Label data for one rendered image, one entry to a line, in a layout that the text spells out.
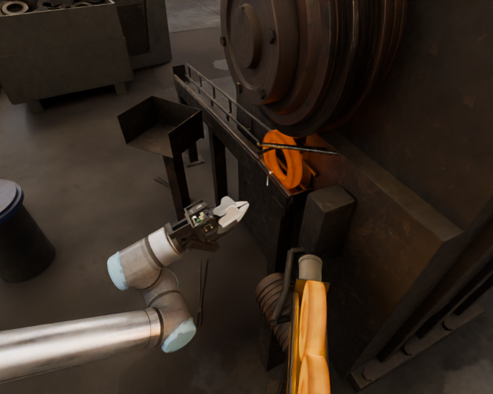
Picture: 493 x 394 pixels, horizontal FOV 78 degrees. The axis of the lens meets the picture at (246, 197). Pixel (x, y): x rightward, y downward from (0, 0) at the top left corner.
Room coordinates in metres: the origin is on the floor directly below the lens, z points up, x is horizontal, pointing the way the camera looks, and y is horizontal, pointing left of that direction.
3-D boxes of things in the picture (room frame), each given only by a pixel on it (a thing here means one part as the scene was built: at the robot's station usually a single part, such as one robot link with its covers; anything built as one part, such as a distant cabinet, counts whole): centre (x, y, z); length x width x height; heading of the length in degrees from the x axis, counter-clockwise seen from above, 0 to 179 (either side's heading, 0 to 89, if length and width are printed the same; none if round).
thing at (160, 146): (1.10, 0.35, 0.36); 0.26 x 0.20 x 0.72; 60
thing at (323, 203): (0.54, -0.22, 0.68); 0.11 x 0.08 x 0.24; 115
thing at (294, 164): (0.75, -0.11, 0.75); 0.18 x 0.03 x 0.18; 26
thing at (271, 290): (0.39, -0.12, 0.27); 0.22 x 0.13 x 0.53; 25
